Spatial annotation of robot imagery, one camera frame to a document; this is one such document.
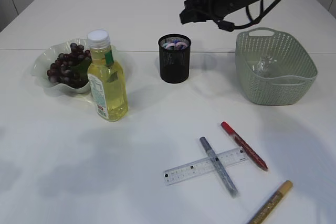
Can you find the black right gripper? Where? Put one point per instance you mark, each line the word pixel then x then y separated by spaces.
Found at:
pixel 198 11

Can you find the blue scissors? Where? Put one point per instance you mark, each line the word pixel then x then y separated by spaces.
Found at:
pixel 181 45

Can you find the clear plastic sheet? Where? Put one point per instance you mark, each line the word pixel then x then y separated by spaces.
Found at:
pixel 265 66

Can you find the pink scissors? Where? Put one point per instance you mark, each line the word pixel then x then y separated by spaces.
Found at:
pixel 170 45

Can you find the yellow tea bottle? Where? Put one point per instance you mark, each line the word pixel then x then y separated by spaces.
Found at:
pixel 106 77

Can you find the purple grape bunch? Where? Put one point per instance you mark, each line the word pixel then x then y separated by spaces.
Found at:
pixel 71 68

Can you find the black mesh pen holder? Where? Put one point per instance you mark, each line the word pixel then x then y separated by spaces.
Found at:
pixel 174 65

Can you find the green plastic basket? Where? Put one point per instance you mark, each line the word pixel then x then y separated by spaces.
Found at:
pixel 295 71

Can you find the red marker pen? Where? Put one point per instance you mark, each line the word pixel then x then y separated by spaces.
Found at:
pixel 248 150

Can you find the grey marker pen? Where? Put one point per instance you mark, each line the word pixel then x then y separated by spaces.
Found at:
pixel 228 183

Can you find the clear plastic ruler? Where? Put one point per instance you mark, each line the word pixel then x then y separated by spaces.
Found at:
pixel 203 166

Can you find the green wavy plastic plate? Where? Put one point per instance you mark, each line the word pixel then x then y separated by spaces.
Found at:
pixel 42 64

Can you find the gold marker pen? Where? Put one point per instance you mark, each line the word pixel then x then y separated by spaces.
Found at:
pixel 266 209

